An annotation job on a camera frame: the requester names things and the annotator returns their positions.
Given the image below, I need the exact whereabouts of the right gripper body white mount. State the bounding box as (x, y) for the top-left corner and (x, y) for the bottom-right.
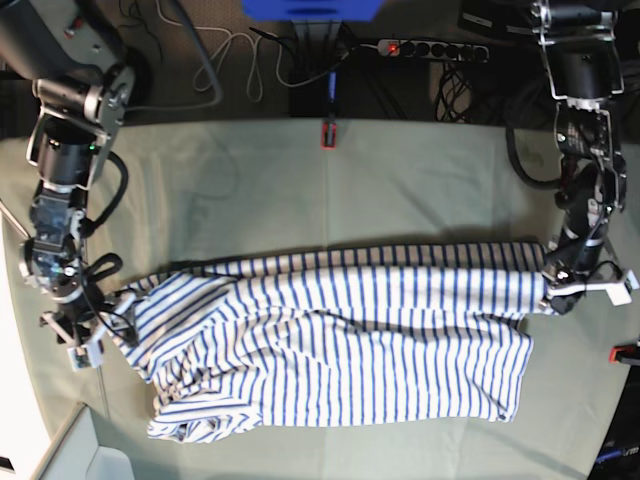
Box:
(40, 289), (138, 371)

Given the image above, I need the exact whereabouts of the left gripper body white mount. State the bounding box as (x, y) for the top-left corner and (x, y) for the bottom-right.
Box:
(539, 237), (636, 315)

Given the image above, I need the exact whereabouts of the blue white striped t-shirt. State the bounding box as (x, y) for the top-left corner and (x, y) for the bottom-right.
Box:
(121, 242), (546, 443)

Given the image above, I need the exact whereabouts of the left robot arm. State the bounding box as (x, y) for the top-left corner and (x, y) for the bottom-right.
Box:
(506, 1), (638, 315)

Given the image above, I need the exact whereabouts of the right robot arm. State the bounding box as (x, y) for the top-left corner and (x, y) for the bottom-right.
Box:
(1, 1), (137, 371)

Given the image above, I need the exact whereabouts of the red clamp at right edge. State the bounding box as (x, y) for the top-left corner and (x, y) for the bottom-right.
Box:
(609, 343), (640, 367)

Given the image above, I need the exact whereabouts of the white bin at corner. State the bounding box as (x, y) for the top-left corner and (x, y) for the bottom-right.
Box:
(31, 402), (135, 480)

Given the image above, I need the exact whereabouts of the green table cloth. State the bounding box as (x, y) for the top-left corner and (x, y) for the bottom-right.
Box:
(4, 120), (639, 479)

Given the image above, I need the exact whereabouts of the white power strip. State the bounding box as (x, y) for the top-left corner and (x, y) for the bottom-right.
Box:
(377, 39), (491, 64)

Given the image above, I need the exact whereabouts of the red clamp at table centre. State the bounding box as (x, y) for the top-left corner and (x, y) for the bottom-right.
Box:
(321, 120), (337, 150)

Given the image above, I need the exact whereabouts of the blue box overhead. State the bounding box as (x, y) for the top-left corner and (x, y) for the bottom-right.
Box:
(242, 0), (383, 21)

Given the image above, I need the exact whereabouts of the white cable loop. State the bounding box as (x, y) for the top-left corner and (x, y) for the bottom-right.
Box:
(154, 0), (301, 104)

